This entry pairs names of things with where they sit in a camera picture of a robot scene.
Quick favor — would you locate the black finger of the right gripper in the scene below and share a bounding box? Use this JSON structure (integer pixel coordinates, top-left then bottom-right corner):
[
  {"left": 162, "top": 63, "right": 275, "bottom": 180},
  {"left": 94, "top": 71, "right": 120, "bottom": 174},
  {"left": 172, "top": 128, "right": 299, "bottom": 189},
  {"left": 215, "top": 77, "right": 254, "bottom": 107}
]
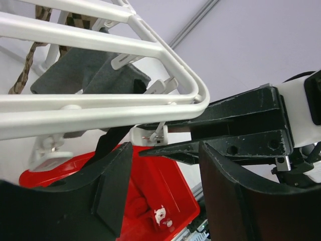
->
[
  {"left": 142, "top": 85, "right": 286, "bottom": 126},
  {"left": 139, "top": 130, "right": 291, "bottom": 165}
]

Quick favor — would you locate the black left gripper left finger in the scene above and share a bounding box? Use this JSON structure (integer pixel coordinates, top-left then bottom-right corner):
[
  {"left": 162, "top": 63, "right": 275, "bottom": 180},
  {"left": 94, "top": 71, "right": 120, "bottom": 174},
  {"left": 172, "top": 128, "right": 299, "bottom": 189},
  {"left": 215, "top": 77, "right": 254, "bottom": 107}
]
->
[{"left": 1, "top": 143, "right": 133, "bottom": 240}]

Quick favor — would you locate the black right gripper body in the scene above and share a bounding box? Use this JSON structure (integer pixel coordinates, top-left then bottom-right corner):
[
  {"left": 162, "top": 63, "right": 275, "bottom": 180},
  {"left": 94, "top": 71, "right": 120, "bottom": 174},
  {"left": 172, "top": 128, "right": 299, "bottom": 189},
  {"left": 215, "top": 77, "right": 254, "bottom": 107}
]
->
[{"left": 276, "top": 70, "right": 320, "bottom": 188}]

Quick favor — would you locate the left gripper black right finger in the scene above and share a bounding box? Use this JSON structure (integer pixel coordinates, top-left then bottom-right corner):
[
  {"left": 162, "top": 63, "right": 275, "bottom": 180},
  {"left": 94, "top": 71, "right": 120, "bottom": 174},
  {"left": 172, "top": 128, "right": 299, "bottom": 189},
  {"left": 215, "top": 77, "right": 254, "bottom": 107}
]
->
[{"left": 199, "top": 142, "right": 320, "bottom": 240}]

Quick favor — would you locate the red sock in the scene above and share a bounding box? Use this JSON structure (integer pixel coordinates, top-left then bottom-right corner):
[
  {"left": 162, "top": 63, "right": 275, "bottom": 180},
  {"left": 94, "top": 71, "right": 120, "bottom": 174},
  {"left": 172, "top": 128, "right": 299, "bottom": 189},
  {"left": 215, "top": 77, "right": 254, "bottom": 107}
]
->
[{"left": 124, "top": 195, "right": 162, "bottom": 228}]

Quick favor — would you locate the white clothes peg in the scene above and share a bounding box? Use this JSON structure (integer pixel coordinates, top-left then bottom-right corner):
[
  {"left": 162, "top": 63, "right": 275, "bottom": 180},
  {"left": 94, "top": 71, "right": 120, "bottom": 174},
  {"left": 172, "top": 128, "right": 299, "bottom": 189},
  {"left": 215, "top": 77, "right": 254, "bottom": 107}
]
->
[
  {"left": 129, "top": 122, "right": 168, "bottom": 147},
  {"left": 28, "top": 134, "right": 74, "bottom": 172},
  {"left": 111, "top": 54, "right": 144, "bottom": 70},
  {"left": 144, "top": 77, "right": 179, "bottom": 94}
]

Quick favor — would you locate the grey sock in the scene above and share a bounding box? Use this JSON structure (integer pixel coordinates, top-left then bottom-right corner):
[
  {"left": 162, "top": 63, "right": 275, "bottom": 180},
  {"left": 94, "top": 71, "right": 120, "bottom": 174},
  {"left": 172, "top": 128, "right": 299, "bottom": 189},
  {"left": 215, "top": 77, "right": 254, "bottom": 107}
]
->
[
  {"left": 30, "top": 48, "right": 108, "bottom": 94},
  {"left": 82, "top": 52, "right": 151, "bottom": 94}
]

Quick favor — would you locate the white plastic sock hanger frame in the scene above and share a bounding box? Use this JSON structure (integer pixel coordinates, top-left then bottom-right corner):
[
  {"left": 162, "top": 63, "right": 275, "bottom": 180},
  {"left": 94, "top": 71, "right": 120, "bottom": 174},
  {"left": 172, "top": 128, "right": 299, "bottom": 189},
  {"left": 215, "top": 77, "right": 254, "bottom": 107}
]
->
[{"left": 1, "top": 1, "right": 210, "bottom": 140}]

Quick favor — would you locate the red plastic bin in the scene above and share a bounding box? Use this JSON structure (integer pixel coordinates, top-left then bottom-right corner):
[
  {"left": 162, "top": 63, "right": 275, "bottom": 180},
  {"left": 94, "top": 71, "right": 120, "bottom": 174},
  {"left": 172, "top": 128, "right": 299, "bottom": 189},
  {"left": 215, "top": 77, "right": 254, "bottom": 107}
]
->
[{"left": 19, "top": 146, "right": 200, "bottom": 240}]

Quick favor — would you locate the metal and white drying rack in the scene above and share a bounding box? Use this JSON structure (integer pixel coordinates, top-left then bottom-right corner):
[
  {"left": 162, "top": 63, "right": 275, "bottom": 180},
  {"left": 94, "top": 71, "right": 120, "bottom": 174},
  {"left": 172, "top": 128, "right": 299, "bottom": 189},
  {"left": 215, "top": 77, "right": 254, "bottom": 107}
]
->
[{"left": 0, "top": 12, "right": 68, "bottom": 76}]

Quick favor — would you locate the brown argyle sock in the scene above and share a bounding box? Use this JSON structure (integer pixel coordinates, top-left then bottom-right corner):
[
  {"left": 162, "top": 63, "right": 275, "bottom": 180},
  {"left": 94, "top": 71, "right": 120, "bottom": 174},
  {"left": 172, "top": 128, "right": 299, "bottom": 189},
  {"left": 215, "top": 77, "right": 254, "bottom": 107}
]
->
[{"left": 8, "top": 5, "right": 97, "bottom": 94}]

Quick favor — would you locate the aluminium rail base frame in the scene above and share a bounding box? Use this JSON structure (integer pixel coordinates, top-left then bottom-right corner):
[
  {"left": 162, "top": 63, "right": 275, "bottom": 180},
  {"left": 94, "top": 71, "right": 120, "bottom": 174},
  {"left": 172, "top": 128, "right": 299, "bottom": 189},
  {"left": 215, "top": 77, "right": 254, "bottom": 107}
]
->
[{"left": 173, "top": 183, "right": 211, "bottom": 241}]

